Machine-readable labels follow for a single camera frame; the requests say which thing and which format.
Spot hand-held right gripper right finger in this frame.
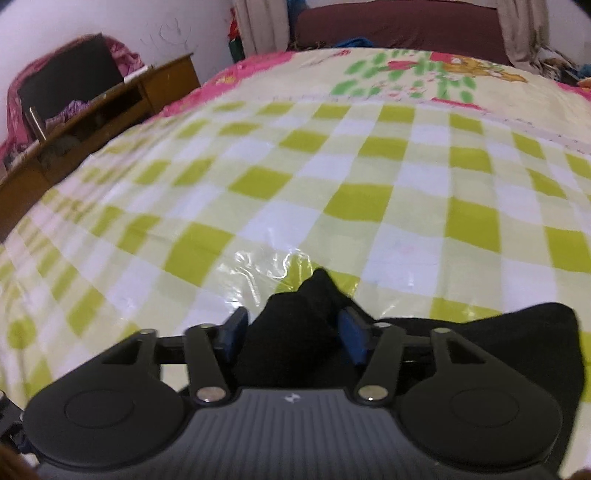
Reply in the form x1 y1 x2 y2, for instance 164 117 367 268
337 308 491 408

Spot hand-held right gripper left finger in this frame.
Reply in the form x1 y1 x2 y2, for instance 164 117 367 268
98 308 251 408

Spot black pants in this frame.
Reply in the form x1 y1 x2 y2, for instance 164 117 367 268
233 267 583 480

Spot wooden desk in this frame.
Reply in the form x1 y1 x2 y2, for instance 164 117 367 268
0 52 202 241

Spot pink floral cartoon quilt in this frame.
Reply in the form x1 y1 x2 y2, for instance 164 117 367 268
161 46 591 155

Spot purple cloth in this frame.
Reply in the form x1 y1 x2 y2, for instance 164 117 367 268
44 99 95 127

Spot red and green bag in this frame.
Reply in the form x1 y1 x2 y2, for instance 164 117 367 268
228 8 246 62

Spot pink patterned cloth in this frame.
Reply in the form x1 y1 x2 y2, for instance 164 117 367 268
0 36 145 163

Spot beige curtain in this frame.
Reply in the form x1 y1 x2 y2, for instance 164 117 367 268
230 0 293 64
495 0 551 75

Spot black monitor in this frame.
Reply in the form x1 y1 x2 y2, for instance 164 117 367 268
17 34 126 136

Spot maroon sofa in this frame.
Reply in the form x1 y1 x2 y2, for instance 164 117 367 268
292 0 514 66

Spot colourful clothes pile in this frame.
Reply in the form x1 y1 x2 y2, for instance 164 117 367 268
544 45 591 88

